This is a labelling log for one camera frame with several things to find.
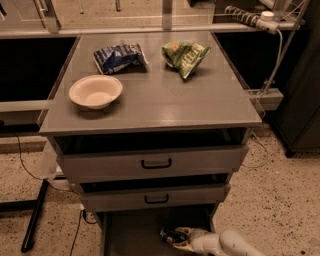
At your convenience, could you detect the grey open bottom drawer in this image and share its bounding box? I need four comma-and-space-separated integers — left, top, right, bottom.
99, 204, 215, 256

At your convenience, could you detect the white paper bowl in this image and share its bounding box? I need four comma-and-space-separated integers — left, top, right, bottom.
69, 75, 123, 109

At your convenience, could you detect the blue pepsi can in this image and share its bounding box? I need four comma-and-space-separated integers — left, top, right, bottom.
160, 229, 187, 244

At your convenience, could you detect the black floor cable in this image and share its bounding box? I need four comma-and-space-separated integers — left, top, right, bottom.
12, 133, 44, 182

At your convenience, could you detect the black metal stand leg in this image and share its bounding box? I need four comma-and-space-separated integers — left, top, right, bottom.
0, 180, 49, 253

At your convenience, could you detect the white power strip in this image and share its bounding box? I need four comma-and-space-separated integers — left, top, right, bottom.
224, 6, 279, 34

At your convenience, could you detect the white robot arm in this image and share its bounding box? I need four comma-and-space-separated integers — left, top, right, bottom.
173, 227, 267, 256

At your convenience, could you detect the green chip bag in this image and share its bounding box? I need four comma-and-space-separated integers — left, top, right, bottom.
161, 41, 211, 79

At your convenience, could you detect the grey top drawer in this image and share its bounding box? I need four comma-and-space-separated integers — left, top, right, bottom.
57, 145, 248, 183

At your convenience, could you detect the grey middle drawer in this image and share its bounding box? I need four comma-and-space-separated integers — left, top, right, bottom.
80, 184, 226, 212

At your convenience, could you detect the blue chip bag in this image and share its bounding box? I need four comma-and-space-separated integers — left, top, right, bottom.
93, 43, 148, 75

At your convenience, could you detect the dark side cabinet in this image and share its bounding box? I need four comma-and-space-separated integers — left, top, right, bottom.
271, 0, 320, 158

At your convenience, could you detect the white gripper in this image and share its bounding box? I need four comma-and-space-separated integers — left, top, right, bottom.
173, 227, 221, 256

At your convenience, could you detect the grey drawer cabinet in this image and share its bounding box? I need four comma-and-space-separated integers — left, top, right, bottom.
38, 30, 263, 256

